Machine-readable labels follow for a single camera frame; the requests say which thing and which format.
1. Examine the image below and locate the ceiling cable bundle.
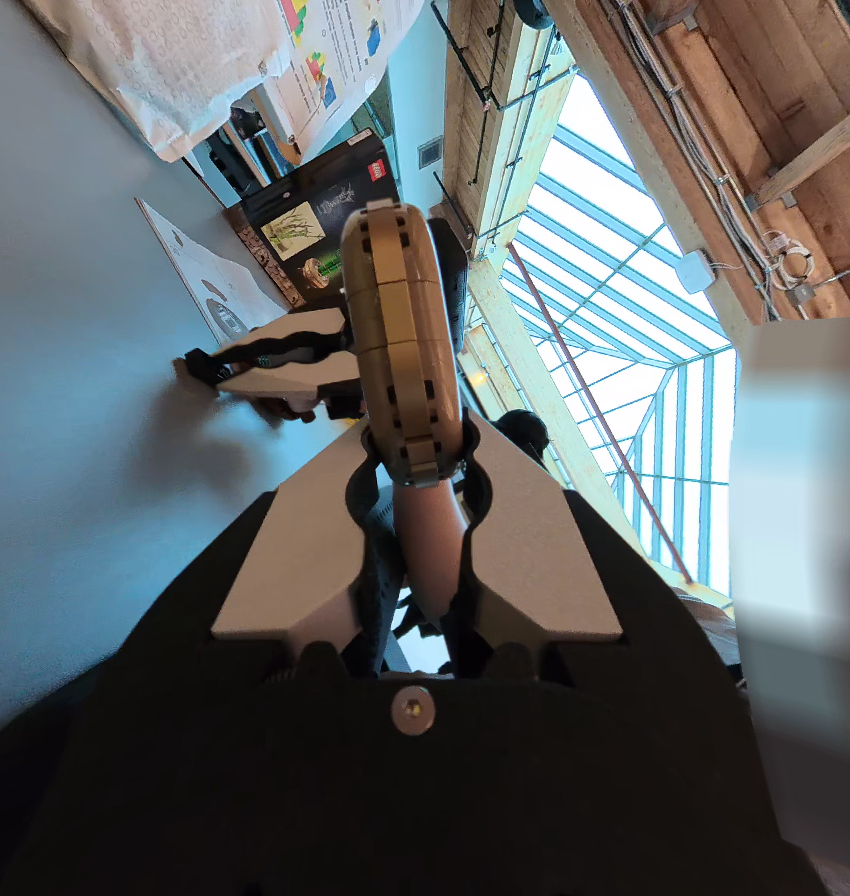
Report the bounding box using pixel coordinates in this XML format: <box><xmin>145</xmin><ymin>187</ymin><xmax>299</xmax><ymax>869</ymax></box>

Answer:
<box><xmin>607</xmin><ymin>0</ymin><xmax>821</xmax><ymax>319</ymax></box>

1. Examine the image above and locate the light grey desk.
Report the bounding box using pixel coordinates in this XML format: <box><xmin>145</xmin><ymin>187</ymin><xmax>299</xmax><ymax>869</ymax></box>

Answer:
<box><xmin>0</xmin><ymin>0</ymin><xmax>398</xmax><ymax>760</ymax></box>

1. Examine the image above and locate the white instruction booklet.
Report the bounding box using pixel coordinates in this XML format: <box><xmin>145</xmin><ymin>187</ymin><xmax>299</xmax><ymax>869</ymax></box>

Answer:
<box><xmin>134</xmin><ymin>198</ymin><xmax>291</xmax><ymax>345</ymax></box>

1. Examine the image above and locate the skylight window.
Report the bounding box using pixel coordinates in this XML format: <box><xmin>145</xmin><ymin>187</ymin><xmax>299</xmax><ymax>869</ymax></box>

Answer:
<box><xmin>498</xmin><ymin>73</ymin><xmax>739</xmax><ymax>597</ymax></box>

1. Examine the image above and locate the pale wooden beam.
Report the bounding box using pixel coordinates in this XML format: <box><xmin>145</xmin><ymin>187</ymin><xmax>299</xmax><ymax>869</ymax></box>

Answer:
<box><xmin>467</xmin><ymin>0</ymin><xmax>581</xmax><ymax>261</ymax></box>

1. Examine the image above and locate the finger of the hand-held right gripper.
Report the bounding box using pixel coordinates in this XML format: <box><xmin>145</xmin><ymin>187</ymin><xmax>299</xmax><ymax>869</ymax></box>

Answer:
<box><xmin>217</xmin><ymin>307</ymin><xmax>350</xmax><ymax>362</ymax></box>
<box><xmin>214</xmin><ymin>350</ymin><xmax>364</xmax><ymax>415</ymax></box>

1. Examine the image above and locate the red pipe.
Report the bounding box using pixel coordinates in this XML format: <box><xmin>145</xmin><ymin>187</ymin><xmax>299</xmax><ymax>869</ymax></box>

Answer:
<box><xmin>507</xmin><ymin>241</ymin><xmax>694</xmax><ymax>586</ymax></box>

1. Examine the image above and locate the dark round object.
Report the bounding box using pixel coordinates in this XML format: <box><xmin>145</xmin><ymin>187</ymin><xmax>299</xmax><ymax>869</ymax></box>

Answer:
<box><xmin>498</xmin><ymin>409</ymin><xmax>551</xmax><ymax>471</ymax></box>

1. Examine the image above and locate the person's right forearm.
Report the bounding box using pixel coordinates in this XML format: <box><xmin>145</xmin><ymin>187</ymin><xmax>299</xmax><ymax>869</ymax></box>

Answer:
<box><xmin>394</xmin><ymin>482</ymin><xmax>469</xmax><ymax>625</ymax></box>

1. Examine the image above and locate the white paper bag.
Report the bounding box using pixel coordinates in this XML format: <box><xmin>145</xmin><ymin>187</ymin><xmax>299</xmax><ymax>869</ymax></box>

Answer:
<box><xmin>22</xmin><ymin>0</ymin><xmax>301</xmax><ymax>164</ymax></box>

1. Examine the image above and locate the black box with plant print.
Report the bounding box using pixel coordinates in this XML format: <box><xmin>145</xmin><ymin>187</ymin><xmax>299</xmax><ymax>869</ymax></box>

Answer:
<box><xmin>239</xmin><ymin>132</ymin><xmax>402</xmax><ymax>310</ymax></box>

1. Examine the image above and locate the tan brick-built pot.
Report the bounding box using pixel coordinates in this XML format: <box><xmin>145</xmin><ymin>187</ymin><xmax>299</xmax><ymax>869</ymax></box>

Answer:
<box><xmin>339</xmin><ymin>199</ymin><xmax>465</xmax><ymax>490</ymax></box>

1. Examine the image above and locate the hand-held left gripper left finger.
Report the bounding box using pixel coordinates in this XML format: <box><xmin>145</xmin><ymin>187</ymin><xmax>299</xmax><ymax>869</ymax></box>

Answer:
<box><xmin>211</xmin><ymin>427</ymin><xmax>382</xmax><ymax>653</ymax></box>

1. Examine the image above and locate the white junction box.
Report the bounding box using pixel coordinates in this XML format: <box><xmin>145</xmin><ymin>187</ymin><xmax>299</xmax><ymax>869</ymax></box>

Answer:
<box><xmin>676</xmin><ymin>250</ymin><xmax>715</xmax><ymax>294</ymax></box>

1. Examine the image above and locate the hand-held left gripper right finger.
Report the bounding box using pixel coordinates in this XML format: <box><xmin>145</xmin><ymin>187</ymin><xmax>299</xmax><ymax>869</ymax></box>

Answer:
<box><xmin>445</xmin><ymin>413</ymin><xmax>624</xmax><ymax>674</ymax></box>

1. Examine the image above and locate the colour printed leaflet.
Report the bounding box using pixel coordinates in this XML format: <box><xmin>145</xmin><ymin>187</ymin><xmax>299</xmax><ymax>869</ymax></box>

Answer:
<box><xmin>253</xmin><ymin>0</ymin><xmax>426</xmax><ymax>166</ymax></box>

